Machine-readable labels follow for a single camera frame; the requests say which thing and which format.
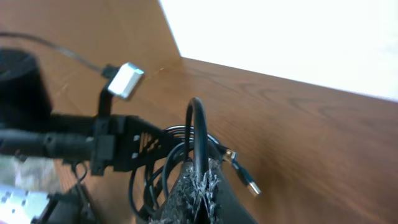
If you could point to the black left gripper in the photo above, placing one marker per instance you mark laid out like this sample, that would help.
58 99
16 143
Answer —
146 143

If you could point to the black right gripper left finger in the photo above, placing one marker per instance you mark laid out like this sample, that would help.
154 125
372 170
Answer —
184 203

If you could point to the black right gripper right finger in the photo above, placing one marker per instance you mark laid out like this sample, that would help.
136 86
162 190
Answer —
221 203

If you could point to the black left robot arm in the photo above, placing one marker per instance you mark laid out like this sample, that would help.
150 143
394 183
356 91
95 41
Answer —
29 128

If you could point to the wooden panel at left edge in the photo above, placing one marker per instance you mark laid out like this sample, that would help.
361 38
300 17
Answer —
102 32

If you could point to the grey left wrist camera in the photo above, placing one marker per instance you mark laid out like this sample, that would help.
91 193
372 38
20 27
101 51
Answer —
125 81

